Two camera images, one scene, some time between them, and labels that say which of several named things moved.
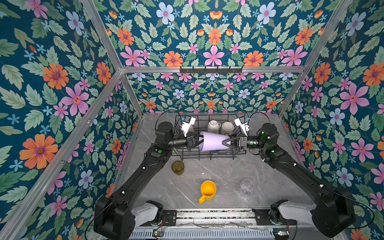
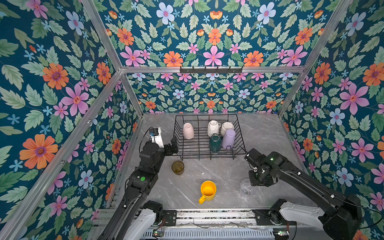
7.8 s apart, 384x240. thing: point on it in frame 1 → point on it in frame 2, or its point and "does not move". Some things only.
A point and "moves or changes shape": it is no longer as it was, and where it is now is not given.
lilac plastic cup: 208,141 moves or changes shape
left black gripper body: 187,142 → 168,152
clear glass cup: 248,186 does not move
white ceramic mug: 213,126 does not move
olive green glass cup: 178,167 does not move
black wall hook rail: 211,71 does not move
